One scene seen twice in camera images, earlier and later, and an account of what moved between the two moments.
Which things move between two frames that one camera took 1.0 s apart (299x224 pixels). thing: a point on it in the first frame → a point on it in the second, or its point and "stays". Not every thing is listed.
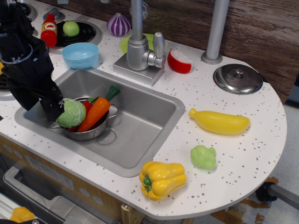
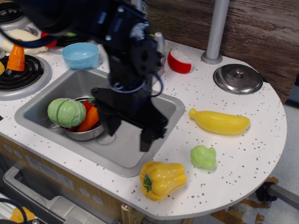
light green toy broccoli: x=203 y=157 stays
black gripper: x=31 y=80 → x=130 y=98
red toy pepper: x=86 y=105 stays
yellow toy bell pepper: x=158 y=180 stays
